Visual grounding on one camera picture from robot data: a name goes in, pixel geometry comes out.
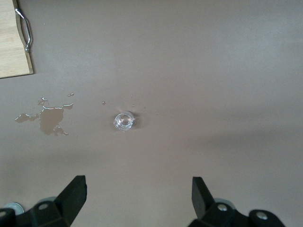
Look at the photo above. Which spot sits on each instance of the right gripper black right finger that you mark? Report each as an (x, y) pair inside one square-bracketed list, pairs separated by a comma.
[(206, 208)]

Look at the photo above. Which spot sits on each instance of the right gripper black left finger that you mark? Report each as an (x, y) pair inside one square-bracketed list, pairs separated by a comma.
[(64, 205)]

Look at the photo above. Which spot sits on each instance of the clear glass measuring cup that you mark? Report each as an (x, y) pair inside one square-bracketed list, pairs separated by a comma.
[(123, 121)]

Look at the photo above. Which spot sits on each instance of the spilled liquid puddle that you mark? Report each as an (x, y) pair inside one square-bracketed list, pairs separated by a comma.
[(50, 118)]

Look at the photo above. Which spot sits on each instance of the brown table cover sheet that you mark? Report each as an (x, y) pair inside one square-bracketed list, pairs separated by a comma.
[(189, 71)]

